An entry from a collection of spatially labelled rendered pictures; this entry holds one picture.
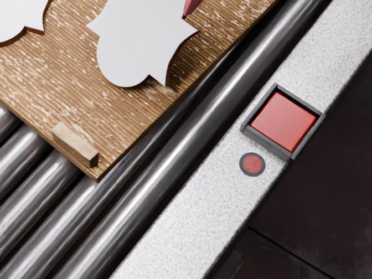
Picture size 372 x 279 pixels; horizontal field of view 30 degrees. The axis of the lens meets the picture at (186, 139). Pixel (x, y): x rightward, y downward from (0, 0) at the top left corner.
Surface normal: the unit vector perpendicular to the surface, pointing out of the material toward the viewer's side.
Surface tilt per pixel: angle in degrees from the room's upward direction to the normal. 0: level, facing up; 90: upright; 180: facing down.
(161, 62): 43
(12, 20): 0
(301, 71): 0
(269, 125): 0
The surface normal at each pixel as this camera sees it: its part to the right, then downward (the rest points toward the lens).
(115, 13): -0.43, 0.10
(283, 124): 0.07, -0.44
